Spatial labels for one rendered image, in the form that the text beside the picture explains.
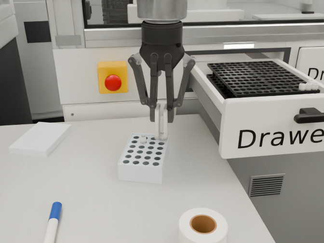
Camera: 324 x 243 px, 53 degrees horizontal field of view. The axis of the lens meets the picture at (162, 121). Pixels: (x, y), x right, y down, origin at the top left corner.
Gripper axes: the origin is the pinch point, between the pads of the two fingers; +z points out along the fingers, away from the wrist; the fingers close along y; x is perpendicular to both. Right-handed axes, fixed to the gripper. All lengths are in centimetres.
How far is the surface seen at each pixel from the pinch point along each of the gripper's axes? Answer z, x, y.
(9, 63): 14, -78, 83
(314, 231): 60, -37, -52
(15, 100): 31, -75, 83
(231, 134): -3.1, 9.5, -13.3
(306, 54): -7.7, -29.9, -34.7
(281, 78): -6.3, -12.7, -25.3
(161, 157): 4.2, 7.1, -0.8
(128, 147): 4.2, 4.4, 6.4
